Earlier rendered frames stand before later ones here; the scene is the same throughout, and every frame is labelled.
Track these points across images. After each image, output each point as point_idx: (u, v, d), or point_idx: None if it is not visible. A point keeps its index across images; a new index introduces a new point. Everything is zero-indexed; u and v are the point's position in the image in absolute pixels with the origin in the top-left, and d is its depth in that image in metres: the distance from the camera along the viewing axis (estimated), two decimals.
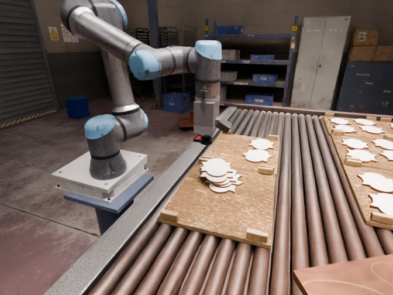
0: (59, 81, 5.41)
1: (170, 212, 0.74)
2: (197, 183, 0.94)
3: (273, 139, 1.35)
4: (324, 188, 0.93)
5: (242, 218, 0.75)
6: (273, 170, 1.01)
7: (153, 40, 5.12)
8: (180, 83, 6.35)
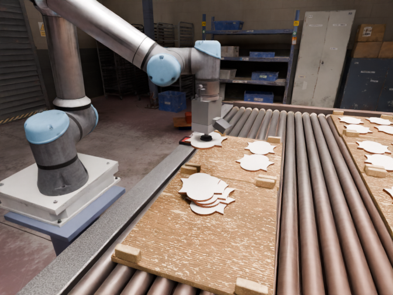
0: (51, 79, 5.18)
1: (128, 249, 0.52)
2: (175, 201, 0.72)
3: (274, 141, 1.13)
4: (342, 208, 0.71)
5: (232, 257, 0.53)
6: (274, 182, 0.79)
7: (148, 36, 4.90)
8: (177, 81, 6.13)
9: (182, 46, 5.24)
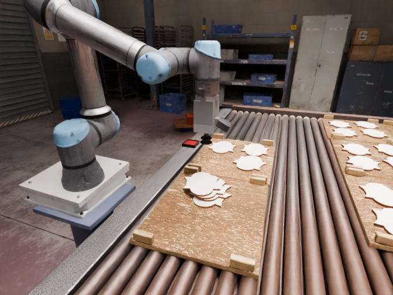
0: (54, 81, 5.31)
1: (144, 233, 0.64)
2: (180, 195, 0.84)
3: (268, 143, 1.26)
4: (323, 202, 0.83)
5: (228, 240, 0.65)
6: (265, 179, 0.91)
7: (150, 39, 5.02)
8: (178, 83, 6.25)
9: None
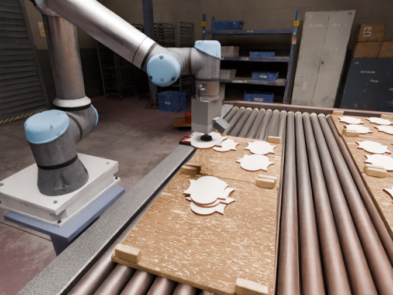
0: (51, 79, 5.18)
1: (128, 249, 0.52)
2: (175, 201, 0.72)
3: (274, 141, 1.13)
4: (342, 208, 0.71)
5: (232, 257, 0.53)
6: (274, 182, 0.79)
7: (148, 36, 4.90)
8: (177, 81, 6.13)
9: (182, 46, 5.24)
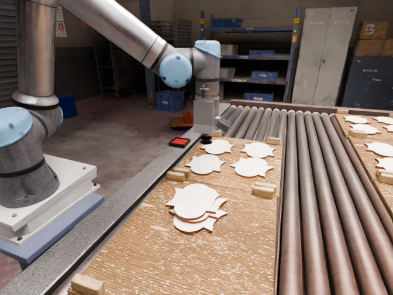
0: None
1: (88, 281, 0.41)
2: (157, 213, 0.61)
3: (273, 142, 1.02)
4: (354, 223, 0.60)
5: (220, 291, 0.42)
6: (273, 191, 0.68)
7: None
8: None
9: (180, 44, 5.13)
